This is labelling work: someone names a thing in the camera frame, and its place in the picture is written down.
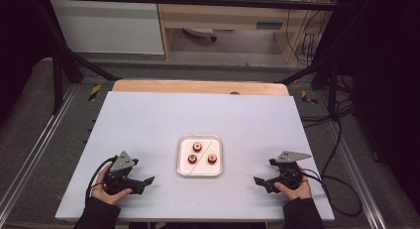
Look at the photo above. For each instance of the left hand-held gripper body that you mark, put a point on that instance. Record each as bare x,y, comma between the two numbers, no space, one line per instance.
116,181

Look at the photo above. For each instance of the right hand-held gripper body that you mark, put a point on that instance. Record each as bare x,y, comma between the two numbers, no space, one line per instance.
288,177

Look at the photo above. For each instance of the white square tray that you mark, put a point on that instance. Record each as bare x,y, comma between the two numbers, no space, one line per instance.
201,168

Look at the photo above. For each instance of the thin wooden skewer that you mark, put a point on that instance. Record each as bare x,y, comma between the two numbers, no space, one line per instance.
202,156

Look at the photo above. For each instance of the person's left hand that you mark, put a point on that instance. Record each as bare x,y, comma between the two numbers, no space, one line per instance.
105,195

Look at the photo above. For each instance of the person's right hand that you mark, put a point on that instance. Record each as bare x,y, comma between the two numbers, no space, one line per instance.
298,192

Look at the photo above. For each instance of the white table cover board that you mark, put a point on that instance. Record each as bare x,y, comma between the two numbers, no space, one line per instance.
148,123

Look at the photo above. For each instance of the yellow black floor tape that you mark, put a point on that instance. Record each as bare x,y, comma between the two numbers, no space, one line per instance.
95,92
307,97

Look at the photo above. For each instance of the wooden table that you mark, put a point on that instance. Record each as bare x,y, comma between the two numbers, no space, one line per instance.
185,86

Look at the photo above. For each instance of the black curtain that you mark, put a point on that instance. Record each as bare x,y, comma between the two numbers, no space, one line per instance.
389,90
16,40

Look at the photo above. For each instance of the white cabinet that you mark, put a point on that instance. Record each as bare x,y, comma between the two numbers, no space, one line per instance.
109,27

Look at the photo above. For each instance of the office chair base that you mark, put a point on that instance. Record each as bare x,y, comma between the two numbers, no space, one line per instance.
201,32

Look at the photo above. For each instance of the light wooden desk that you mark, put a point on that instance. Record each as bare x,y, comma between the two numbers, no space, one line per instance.
214,19

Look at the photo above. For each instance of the aluminium floor rail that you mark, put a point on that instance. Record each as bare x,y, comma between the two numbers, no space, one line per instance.
360,179
36,156

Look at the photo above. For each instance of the black metal frame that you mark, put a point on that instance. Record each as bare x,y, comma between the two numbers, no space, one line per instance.
198,0

